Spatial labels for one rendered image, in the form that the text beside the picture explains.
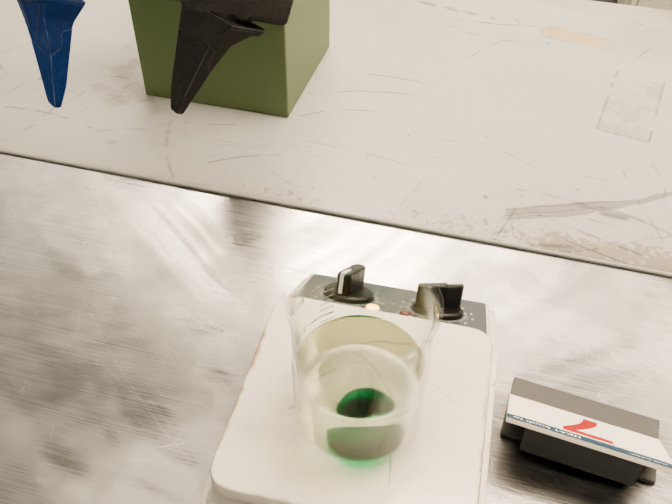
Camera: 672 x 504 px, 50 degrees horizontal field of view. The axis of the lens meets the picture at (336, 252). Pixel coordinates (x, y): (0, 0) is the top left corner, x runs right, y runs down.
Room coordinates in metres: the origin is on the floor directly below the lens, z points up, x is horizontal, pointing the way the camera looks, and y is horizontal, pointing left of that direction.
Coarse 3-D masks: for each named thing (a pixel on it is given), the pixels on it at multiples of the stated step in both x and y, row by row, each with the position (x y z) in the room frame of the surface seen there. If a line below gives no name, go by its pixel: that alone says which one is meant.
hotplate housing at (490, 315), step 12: (492, 312) 0.32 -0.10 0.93; (492, 324) 0.30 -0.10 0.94; (492, 336) 0.28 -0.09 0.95; (492, 360) 0.25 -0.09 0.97; (492, 372) 0.24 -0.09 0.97; (492, 384) 0.23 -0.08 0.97; (492, 396) 0.22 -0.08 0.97; (492, 408) 0.22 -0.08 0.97; (204, 492) 0.17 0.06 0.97; (216, 492) 0.16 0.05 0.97; (480, 492) 0.17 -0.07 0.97
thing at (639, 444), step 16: (528, 416) 0.23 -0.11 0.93; (544, 416) 0.24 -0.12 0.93; (560, 416) 0.24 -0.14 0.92; (576, 416) 0.25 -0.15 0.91; (576, 432) 0.22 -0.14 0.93; (592, 432) 0.23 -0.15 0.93; (608, 432) 0.23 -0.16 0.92; (624, 432) 0.24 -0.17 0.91; (624, 448) 0.21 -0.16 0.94; (640, 448) 0.22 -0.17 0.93; (656, 448) 0.22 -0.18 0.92
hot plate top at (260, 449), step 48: (288, 336) 0.24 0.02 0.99; (480, 336) 0.25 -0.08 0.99; (288, 384) 0.21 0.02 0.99; (432, 384) 0.21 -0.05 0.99; (480, 384) 0.21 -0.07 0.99; (240, 432) 0.18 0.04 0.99; (288, 432) 0.18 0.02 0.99; (432, 432) 0.19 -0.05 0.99; (480, 432) 0.19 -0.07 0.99; (240, 480) 0.16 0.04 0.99; (288, 480) 0.16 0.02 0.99; (336, 480) 0.16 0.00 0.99; (384, 480) 0.16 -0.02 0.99; (432, 480) 0.16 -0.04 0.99; (480, 480) 0.16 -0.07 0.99
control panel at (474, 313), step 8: (464, 304) 0.32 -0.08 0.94; (472, 304) 0.32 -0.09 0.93; (480, 304) 0.32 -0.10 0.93; (464, 312) 0.30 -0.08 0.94; (472, 312) 0.30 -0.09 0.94; (480, 312) 0.30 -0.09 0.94; (448, 320) 0.28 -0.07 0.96; (456, 320) 0.29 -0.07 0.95; (464, 320) 0.29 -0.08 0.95; (472, 320) 0.29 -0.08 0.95; (480, 320) 0.29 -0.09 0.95; (480, 328) 0.28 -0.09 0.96
